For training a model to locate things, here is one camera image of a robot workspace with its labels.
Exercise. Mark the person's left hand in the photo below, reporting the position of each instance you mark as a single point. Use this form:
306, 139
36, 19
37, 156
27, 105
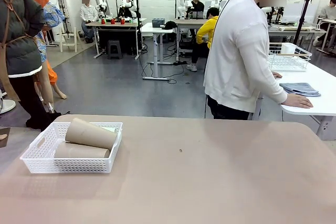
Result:
277, 75

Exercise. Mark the person's right hand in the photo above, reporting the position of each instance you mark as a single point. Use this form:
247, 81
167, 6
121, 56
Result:
299, 101

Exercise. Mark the white perforated plastic basket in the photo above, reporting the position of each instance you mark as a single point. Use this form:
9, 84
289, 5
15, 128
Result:
39, 161

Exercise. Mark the person's right forearm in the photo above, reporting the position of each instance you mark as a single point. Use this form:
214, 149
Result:
270, 85

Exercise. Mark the grey folded towel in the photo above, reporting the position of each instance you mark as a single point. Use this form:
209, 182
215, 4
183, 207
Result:
302, 89

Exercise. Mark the white container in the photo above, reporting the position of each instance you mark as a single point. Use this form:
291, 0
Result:
288, 48

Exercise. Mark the white side table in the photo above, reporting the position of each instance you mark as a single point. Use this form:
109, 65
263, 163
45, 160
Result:
323, 77

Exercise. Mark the person in white sweater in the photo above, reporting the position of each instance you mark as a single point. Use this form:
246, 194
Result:
236, 51

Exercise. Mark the black tripod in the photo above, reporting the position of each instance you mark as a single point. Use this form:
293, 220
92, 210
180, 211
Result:
304, 16

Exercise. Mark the person in yellow jacket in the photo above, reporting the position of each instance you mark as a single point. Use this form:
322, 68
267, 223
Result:
206, 30

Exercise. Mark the black power strip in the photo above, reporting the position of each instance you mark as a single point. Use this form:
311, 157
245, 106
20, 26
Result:
180, 63

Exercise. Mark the wood-top desk with robots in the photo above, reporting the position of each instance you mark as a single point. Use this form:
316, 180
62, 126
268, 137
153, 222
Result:
187, 22

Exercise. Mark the person in black t-shirt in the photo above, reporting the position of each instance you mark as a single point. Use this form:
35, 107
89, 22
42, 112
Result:
198, 5

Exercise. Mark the black cap on desk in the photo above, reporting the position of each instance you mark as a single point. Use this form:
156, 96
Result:
169, 25

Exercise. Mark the white standing desk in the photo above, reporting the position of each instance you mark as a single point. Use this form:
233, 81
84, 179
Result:
156, 31

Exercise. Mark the grey plastic stool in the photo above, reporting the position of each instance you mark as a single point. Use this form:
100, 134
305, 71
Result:
114, 48

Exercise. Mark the dark-haired person in black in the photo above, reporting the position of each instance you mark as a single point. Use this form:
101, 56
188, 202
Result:
123, 6

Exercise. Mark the wood-top lab table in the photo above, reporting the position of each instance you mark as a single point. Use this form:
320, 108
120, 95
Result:
113, 25

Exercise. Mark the seated person in white shirt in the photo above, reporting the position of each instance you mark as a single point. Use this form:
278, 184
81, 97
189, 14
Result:
88, 14

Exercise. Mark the white wooden step stool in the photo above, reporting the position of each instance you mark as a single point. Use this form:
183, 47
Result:
68, 39

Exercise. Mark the orange and blue clothed mannequin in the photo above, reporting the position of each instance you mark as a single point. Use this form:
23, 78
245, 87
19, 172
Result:
50, 24

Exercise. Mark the person in dark puffer jacket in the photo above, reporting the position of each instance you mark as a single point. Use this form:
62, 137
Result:
18, 37

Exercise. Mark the white round floor base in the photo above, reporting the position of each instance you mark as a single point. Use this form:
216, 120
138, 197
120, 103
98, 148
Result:
6, 106

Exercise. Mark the brown framed floor object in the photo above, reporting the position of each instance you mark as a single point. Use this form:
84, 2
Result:
4, 137

